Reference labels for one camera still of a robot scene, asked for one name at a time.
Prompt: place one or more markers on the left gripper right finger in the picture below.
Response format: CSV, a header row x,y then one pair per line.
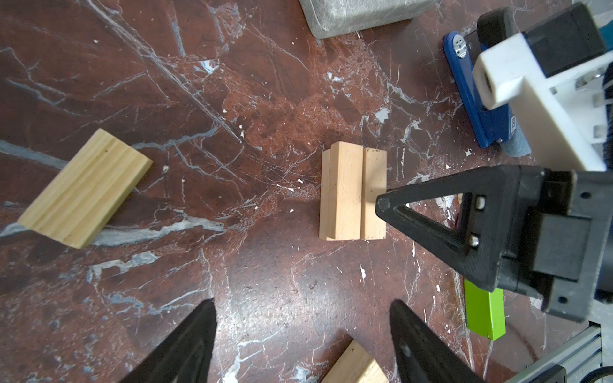
x,y
420,354

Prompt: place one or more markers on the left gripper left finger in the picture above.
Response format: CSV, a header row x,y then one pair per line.
x,y
186,354

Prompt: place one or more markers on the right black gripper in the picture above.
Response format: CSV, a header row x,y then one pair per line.
x,y
565,233

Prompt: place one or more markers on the wood block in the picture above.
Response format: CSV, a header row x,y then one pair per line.
x,y
355,365
341,192
83,197
374,183

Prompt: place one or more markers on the green block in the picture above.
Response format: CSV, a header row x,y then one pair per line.
x,y
485,314

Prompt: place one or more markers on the blue-grey oval case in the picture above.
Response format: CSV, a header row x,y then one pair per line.
x,y
517,145

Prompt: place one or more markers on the grey stone brick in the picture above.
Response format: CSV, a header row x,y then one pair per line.
x,y
332,18

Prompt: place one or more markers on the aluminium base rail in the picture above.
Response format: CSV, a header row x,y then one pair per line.
x,y
571,362

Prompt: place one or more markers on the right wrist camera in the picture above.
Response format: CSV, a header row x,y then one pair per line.
x,y
557,79

